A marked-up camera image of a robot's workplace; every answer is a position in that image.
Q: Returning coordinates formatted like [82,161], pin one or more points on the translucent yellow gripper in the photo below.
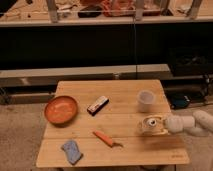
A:
[159,129]

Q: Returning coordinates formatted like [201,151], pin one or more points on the small white bottle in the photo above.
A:
[152,122]

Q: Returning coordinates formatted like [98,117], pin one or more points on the white plastic cup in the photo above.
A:
[146,100]

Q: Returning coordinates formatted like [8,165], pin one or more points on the teal object on floor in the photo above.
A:
[179,102]

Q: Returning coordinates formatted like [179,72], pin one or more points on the orange carrot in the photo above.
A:
[106,139]

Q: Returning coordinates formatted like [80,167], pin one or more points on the wooden folding table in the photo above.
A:
[118,119]

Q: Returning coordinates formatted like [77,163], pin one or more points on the orange bowl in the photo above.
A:
[61,109]

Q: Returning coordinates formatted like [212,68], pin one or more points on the red object on shelf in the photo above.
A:
[117,8]

